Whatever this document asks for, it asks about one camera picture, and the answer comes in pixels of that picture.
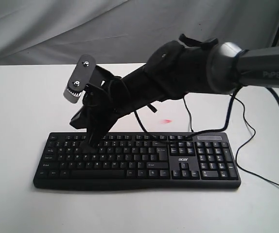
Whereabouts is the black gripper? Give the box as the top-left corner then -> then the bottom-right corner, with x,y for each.
70,76 -> 130,153

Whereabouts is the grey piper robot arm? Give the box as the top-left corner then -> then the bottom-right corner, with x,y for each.
64,34 -> 279,150

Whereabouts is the black acer keyboard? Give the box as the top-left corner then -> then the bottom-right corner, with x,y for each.
33,132 -> 241,191

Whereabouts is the grey backdrop cloth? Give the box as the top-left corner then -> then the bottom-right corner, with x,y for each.
0,0 -> 279,65

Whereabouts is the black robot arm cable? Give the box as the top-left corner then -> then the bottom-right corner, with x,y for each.
133,84 -> 279,144

